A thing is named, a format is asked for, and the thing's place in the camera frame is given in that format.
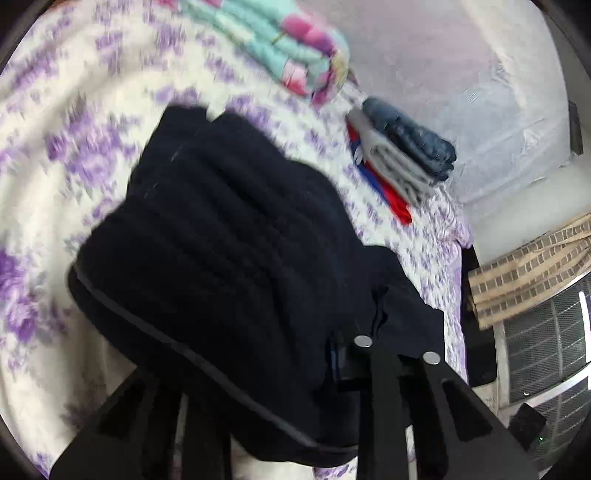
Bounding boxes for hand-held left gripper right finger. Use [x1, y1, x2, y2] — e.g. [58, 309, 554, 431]
[329, 332, 539, 480]

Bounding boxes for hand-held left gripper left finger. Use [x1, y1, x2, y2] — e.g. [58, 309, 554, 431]
[48, 368, 232, 480]

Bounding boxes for dark navy pants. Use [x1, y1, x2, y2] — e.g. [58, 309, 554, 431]
[67, 105, 446, 467]

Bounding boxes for folded grey pants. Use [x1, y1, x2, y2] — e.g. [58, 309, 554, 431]
[348, 111, 437, 208]

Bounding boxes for small black device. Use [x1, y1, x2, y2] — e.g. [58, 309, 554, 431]
[508, 403, 548, 459]

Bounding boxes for white grille appliance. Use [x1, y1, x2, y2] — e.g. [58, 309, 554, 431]
[502, 277, 591, 408]

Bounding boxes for folded red and blue garment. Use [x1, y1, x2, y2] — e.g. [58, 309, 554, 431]
[346, 121, 414, 227]

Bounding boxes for beige checked curtain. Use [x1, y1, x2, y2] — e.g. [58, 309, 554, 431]
[467, 213, 591, 330]

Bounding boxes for white lace mosquito net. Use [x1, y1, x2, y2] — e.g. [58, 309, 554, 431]
[295, 0, 583, 206]

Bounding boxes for purple floral bed sheet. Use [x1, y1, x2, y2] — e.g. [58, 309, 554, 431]
[0, 0, 472, 480]

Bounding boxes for folded floral quilt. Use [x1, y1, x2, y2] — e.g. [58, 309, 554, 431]
[152, 0, 352, 109]

